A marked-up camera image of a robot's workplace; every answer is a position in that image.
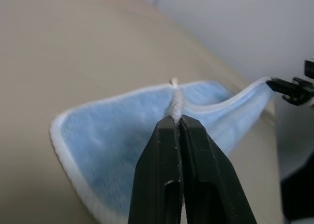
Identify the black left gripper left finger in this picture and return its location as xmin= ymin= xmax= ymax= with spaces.
xmin=128 ymin=115 xmax=183 ymax=224

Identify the light blue towel white trim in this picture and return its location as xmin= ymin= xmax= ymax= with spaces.
xmin=50 ymin=77 xmax=276 ymax=224

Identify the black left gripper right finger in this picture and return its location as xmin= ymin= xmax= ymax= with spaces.
xmin=180 ymin=115 xmax=258 ymax=224

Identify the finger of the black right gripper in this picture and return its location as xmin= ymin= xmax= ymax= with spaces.
xmin=267 ymin=77 xmax=296 ymax=94
xmin=281 ymin=92 xmax=298 ymax=105

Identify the dark blurred rounded shape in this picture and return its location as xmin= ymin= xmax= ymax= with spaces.
xmin=279 ymin=157 xmax=314 ymax=224

